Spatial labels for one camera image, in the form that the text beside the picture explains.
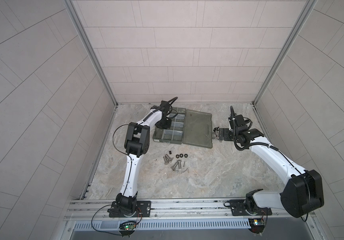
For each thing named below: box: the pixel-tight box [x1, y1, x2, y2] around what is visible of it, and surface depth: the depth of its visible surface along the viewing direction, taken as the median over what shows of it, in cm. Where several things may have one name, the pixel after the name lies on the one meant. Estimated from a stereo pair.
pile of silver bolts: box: [163, 154, 174, 165], surface depth 88 cm
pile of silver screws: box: [171, 159, 189, 174], surface depth 86 cm
